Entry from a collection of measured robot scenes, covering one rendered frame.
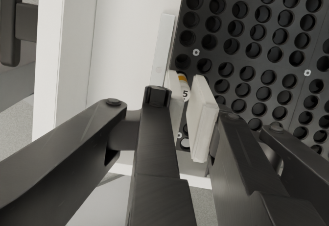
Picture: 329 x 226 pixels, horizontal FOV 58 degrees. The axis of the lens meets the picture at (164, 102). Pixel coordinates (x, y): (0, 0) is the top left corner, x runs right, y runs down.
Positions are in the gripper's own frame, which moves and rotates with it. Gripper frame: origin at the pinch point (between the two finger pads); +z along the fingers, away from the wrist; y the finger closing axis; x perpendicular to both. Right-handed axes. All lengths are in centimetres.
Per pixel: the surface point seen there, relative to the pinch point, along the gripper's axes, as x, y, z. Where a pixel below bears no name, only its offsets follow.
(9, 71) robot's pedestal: -17, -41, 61
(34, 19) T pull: 2.8, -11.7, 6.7
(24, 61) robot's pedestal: -17, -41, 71
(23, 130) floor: -52, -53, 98
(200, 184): -9.7, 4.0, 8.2
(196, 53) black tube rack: 2.4, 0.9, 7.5
